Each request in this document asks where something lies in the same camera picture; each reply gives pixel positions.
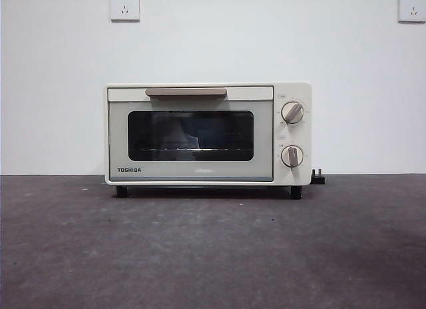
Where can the white toaster oven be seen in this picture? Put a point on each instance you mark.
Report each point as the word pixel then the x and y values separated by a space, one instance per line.
pixel 293 89

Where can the black power plug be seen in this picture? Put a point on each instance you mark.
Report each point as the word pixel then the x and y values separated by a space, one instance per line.
pixel 317 179

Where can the white wall socket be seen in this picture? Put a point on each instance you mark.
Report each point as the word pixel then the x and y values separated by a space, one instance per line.
pixel 125 6
pixel 412 7

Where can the beige round oven knob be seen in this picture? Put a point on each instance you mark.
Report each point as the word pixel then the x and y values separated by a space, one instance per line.
pixel 292 112
pixel 292 156

